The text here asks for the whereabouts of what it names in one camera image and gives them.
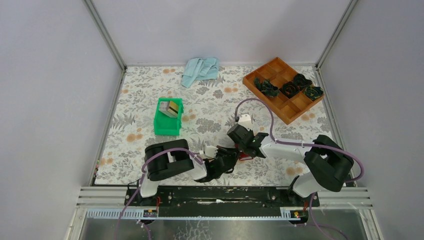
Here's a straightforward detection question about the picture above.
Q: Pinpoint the dark rolled sock top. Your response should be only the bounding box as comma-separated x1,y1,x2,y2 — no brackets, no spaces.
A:
292,73,313,91

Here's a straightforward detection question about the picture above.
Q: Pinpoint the dark rolled sock right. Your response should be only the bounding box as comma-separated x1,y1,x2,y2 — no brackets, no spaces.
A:
303,85,324,101

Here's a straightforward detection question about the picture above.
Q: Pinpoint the orange compartment tray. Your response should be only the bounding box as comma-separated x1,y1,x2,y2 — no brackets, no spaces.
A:
242,57,325,125

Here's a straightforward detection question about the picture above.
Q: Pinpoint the light blue cloth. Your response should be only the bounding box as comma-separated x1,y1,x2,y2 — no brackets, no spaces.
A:
181,57,220,88

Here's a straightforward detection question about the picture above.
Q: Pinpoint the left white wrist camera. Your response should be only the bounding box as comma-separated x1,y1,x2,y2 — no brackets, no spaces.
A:
199,144,219,159

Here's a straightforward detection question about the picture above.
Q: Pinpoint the dark rolled sock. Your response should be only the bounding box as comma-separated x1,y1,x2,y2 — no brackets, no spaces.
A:
292,73,313,91
303,85,324,101
279,81,300,99
253,77,280,98

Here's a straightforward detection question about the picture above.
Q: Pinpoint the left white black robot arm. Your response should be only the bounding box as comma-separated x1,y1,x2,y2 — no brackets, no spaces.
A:
135,139,241,206

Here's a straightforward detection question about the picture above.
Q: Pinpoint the dark rolled sock left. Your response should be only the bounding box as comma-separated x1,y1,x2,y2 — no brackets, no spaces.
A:
253,77,280,98

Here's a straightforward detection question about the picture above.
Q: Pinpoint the dark rolled sock middle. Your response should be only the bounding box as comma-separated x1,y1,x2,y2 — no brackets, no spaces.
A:
279,81,300,99

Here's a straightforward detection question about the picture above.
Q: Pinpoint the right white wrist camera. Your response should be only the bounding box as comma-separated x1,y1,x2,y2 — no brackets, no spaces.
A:
236,114,253,130

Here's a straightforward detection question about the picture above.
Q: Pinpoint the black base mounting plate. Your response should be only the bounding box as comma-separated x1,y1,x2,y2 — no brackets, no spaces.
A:
124,186,320,218

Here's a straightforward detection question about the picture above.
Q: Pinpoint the red leather card holder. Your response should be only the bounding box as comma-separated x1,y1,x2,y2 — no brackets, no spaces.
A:
234,144,254,161

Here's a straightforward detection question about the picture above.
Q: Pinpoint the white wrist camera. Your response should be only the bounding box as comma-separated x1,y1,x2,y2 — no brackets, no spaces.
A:
236,114,253,130
199,144,219,159

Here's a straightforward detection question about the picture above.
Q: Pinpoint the green plastic bin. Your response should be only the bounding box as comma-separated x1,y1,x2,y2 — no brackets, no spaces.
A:
153,98,184,136

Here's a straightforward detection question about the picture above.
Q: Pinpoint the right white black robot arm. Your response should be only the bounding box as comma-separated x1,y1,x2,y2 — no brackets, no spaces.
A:
227,124,354,206

